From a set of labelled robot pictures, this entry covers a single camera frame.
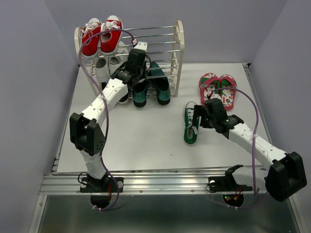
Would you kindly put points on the right white leather sneaker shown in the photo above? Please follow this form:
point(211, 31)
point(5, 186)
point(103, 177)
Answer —
point(120, 57)

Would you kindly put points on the right black canvas sneaker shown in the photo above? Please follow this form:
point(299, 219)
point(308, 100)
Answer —
point(124, 99)

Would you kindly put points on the red canvas sneaker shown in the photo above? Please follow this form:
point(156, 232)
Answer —
point(87, 34)
point(110, 39)

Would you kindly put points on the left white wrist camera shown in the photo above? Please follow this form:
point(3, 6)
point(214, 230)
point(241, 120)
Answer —
point(141, 45)

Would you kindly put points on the pink flip flop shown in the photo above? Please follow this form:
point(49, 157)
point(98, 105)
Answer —
point(208, 82)
point(228, 92)

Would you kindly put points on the right red canvas sneaker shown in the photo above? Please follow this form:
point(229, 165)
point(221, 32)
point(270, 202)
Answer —
point(110, 39)

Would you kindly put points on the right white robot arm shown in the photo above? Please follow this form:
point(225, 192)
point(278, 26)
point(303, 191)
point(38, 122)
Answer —
point(283, 173)

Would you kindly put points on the aluminium mounting rail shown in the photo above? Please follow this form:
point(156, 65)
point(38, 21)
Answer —
point(163, 182)

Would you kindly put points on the cream metal shoe shelf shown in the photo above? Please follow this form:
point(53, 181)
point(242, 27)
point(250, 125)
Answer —
point(166, 47)

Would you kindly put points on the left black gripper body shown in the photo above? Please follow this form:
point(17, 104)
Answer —
point(142, 71)

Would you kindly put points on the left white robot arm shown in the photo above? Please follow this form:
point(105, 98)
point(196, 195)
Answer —
point(86, 127)

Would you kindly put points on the left red canvas sneaker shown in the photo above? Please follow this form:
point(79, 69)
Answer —
point(87, 34)

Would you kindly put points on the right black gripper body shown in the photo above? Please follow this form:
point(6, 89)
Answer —
point(210, 119)

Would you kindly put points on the left white leather sneaker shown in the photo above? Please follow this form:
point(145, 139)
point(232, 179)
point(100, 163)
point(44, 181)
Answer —
point(102, 70)

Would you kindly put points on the green canvas sneaker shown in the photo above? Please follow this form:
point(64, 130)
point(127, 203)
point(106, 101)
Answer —
point(147, 63)
point(190, 129)

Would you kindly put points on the white leather sneaker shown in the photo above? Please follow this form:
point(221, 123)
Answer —
point(102, 70)
point(120, 57)

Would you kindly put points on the dark green loafer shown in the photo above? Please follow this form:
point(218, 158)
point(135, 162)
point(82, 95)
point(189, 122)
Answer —
point(160, 83)
point(140, 93)

